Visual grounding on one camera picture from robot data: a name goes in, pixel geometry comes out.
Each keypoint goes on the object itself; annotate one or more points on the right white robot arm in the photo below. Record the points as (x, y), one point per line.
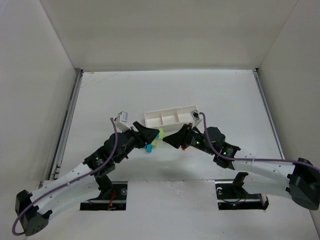
(297, 180)

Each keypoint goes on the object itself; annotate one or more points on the white three-compartment tray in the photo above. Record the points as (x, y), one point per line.
(171, 120)

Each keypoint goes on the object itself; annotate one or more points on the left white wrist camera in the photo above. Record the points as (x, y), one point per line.
(121, 121)

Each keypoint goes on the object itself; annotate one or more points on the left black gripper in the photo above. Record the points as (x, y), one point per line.
(136, 135)

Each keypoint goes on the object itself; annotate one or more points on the aluminium rail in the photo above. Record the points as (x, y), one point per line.
(54, 167)
(267, 147)

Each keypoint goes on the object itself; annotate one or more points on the right aluminium rail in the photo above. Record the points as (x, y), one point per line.
(267, 147)

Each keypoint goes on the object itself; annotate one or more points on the blue lego block cluster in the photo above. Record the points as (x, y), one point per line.
(148, 148)

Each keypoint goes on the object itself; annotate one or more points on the left aluminium rail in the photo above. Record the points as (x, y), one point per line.
(54, 167)

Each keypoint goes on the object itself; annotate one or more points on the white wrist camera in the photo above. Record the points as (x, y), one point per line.
(196, 116)
(121, 121)

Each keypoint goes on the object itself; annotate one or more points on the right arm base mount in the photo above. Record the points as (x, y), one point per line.
(231, 195)

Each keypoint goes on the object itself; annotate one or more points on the green lego brick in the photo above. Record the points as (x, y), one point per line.
(154, 144)
(161, 133)

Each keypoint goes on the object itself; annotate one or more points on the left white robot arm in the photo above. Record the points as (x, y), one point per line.
(89, 180)

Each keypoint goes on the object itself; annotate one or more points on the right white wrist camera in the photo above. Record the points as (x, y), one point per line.
(196, 116)

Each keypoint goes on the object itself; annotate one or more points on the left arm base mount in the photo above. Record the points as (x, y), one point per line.
(113, 197)

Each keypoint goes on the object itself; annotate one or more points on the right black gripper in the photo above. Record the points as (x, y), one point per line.
(185, 136)

